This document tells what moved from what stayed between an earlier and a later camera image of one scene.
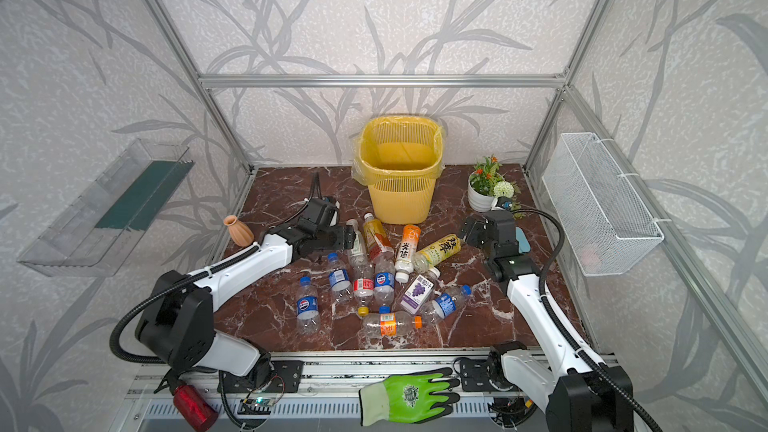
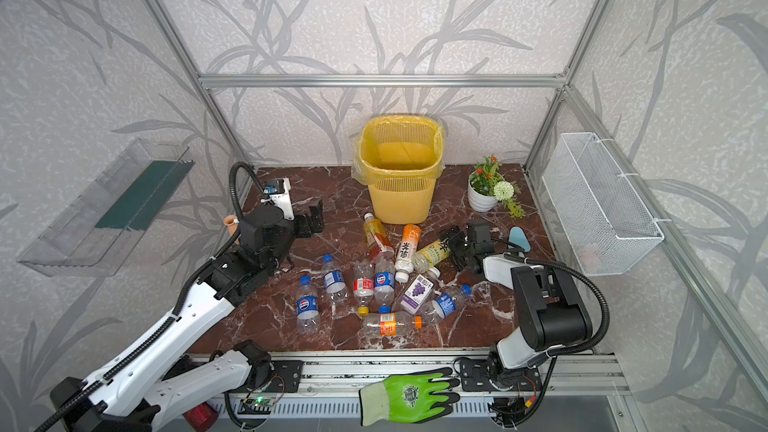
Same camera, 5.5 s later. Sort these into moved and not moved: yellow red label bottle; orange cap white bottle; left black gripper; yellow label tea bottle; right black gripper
Moved: right black gripper; left black gripper
Not moved: orange cap white bottle; yellow label tea bottle; yellow red label bottle
